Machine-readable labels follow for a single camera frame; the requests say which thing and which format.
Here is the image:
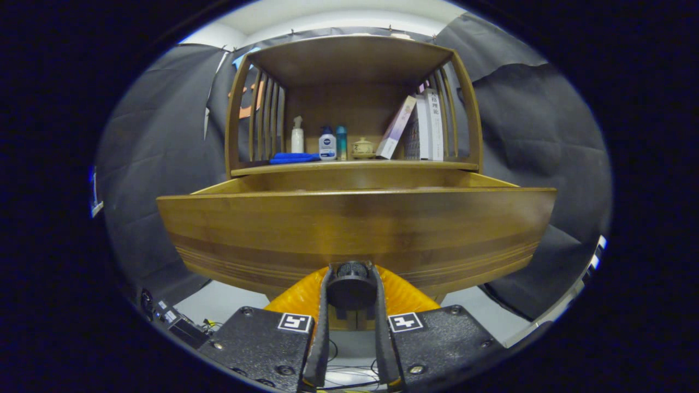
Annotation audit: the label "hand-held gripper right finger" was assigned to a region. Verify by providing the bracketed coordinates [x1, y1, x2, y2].
[374, 264, 503, 389]

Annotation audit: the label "wooden countertop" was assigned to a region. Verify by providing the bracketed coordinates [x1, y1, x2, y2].
[230, 157, 480, 177]

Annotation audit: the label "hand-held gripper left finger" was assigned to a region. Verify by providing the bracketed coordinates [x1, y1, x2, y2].
[198, 266, 333, 391]

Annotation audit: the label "wooden drawer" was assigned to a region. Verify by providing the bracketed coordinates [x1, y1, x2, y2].
[157, 169, 558, 300]

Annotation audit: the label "black round drawer knob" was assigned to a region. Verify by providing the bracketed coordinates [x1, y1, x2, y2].
[327, 261, 378, 312]

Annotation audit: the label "white striped object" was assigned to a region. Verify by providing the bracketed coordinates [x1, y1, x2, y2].
[579, 235, 608, 287]

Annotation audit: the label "grey patterned book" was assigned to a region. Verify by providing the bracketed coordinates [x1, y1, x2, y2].
[404, 97, 430, 160]

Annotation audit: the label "black power strip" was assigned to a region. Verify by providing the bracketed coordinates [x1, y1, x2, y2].
[141, 289, 211, 350]

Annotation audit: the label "wooden cabinet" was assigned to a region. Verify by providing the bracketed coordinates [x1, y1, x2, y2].
[224, 34, 484, 331]

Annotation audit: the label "blue folded cloth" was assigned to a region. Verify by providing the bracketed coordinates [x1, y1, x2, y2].
[269, 152, 322, 165]

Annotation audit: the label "beige lidded teacup with saucer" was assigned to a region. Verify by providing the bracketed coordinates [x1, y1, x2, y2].
[351, 138, 376, 160]

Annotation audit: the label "purple and white book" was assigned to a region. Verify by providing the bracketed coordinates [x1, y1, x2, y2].
[376, 96, 417, 160]

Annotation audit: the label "white bottle with blue cap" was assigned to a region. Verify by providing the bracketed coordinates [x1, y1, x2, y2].
[319, 126, 337, 161]

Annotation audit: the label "black floor cables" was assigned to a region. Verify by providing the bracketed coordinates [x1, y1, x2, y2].
[325, 338, 383, 391]

